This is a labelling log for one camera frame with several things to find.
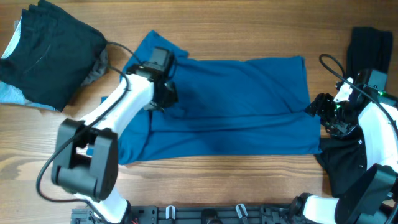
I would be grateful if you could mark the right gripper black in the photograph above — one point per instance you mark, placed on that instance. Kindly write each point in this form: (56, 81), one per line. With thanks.
(324, 109)

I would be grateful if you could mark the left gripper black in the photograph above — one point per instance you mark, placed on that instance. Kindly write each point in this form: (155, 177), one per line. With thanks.
(169, 94)

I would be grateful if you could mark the blue polo shirt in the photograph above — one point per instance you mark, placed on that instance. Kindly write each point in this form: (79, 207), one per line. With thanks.
(224, 108)

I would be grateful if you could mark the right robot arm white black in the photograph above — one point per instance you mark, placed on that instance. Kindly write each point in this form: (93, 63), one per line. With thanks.
(364, 201)

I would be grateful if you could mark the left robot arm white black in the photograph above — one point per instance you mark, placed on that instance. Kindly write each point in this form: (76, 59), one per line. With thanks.
(86, 158)

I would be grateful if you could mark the black garment with white logo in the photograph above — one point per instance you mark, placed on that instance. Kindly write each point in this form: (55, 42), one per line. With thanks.
(345, 160)

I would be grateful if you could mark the folded grey garment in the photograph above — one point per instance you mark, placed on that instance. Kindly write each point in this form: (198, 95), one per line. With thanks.
(98, 70)

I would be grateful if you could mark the folded dark navy garment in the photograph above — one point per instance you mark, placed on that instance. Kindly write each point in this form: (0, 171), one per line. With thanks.
(54, 55)

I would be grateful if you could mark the folded light blue garment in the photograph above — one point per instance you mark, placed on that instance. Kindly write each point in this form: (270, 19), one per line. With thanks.
(9, 93)

